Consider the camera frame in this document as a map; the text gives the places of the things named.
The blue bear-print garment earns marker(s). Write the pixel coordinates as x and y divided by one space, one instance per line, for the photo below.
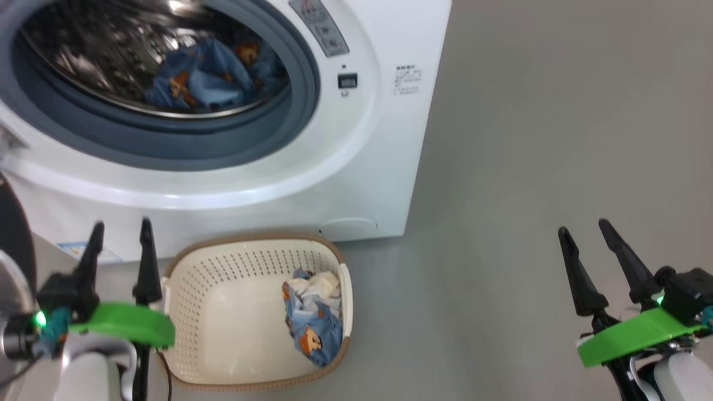
206 78

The blue white energy label sticker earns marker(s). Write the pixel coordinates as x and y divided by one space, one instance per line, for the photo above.
69 250

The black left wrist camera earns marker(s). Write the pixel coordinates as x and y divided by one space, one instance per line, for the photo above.
19 337

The white front-load washing machine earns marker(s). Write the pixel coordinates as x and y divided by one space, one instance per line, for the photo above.
379 167

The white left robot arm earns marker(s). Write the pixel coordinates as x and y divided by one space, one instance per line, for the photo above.
89 379

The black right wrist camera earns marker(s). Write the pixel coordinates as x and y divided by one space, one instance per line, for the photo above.
688 292

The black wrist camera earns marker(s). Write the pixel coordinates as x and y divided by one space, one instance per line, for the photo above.
19 337
688 292

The blue bear garment white lining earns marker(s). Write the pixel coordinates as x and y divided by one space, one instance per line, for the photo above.
312 334

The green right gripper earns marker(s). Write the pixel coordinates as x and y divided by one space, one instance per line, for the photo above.
635 334

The cream perforated laundry basket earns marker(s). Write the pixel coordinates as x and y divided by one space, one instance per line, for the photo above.
234 312

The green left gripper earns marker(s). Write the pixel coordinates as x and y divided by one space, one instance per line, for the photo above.
128 324

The grey warning label sticker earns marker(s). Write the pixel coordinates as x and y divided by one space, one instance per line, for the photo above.
323 25

